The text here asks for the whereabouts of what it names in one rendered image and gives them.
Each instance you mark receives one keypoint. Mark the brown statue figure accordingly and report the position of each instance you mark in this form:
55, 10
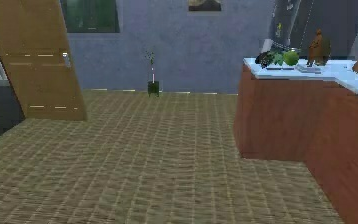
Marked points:
318, 47

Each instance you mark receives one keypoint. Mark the green apple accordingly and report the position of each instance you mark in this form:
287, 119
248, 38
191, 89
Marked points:
291, 58

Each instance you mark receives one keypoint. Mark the brown wooden room door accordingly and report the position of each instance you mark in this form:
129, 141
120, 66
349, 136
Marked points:
40, 63

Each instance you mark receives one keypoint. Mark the brown counter white top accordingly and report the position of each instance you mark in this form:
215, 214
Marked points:
287, 120

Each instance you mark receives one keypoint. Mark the dark framed wall picture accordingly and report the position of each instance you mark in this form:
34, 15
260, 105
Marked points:
204, 5

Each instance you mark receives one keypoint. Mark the dark green window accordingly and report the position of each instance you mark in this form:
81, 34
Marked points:
90, 15

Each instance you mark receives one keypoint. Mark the dark green leafy vegetable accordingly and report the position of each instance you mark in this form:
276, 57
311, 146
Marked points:
268, 59

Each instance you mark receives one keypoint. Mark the thin house plant dark pot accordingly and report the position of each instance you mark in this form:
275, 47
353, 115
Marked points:
153, 85

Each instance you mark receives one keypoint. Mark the grey flat book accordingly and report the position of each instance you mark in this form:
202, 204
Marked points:
307, 69

